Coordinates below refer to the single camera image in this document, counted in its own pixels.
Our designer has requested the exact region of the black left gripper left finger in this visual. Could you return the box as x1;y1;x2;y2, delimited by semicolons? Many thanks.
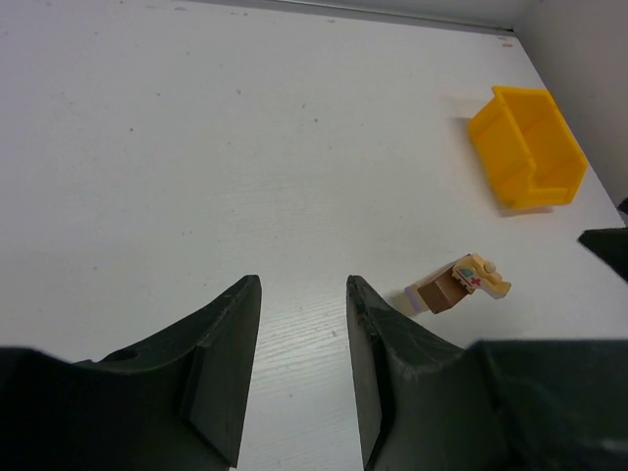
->
73;275;262;467

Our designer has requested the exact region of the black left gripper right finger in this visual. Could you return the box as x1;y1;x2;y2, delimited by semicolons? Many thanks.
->
346;275;470;469

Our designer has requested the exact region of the brown rectangular wooden block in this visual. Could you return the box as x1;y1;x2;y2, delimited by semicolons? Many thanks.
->
418;285;469;314

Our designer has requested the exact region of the helicopter shaped wooden piece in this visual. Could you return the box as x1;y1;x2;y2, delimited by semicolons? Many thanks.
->
452;253;511;299

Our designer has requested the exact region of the yellow plastic bin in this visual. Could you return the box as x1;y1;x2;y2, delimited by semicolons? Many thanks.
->
467;85;588;211

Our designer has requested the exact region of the beige cube with windows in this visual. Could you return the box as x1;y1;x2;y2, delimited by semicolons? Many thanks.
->
394;291;416;317

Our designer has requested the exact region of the plain beige rectangular block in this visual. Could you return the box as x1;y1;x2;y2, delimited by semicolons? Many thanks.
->
411;262;463;292

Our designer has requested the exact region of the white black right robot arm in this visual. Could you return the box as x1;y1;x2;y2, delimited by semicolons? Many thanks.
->
578;227;628;282

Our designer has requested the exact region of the aluminium table frame rail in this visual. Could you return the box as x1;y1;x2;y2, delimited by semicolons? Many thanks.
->
201;1;515;35

